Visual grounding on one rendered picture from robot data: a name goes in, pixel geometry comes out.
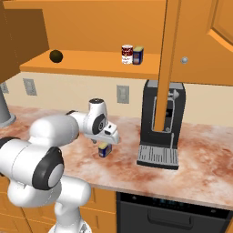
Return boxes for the black coffee machine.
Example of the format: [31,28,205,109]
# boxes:
[136,79,187,171]

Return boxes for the black round ball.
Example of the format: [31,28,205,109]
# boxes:
[49,49,65,65]

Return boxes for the grey wall outlet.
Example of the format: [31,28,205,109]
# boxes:
[22,77,38,96]
[0,81,10,95]
[116,85,130,105]

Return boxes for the orange closed cabinet door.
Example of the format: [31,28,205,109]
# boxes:
[172,0,233,87]

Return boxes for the orange base cabinets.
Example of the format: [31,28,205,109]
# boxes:
[0,175,118,233]

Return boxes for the red and white can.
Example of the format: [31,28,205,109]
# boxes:
[121,44,134,66]

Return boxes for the grey cylindrical stand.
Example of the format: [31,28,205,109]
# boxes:
[0,87,17,128]

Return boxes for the black dishwasher handle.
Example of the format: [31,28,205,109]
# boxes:
[147,208,196,229]

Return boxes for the orange open cabinet door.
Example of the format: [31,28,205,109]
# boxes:
[0,0,50,85]
[153,0,183,132]

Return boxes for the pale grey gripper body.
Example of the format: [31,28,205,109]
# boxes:
[86,129,121,146]

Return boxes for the blue can with yellow top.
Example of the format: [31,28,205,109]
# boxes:
[132,46,145,66]
[97,142,113,158]

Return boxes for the orange wall cabinet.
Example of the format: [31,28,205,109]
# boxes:
[3,0,167,81]

